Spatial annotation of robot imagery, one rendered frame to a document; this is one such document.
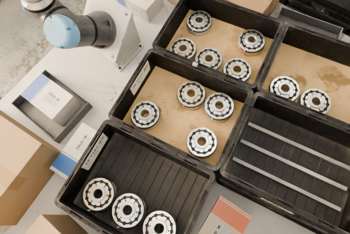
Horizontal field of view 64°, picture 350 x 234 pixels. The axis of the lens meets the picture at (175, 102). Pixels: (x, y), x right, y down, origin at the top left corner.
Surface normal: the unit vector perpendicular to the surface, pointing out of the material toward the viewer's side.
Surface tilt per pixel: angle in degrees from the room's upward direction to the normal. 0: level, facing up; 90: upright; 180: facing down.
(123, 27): 45
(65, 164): 0
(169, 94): 0
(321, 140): 0
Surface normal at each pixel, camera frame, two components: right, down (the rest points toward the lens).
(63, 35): -0.39, 0.33
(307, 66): -0.07, -0.38
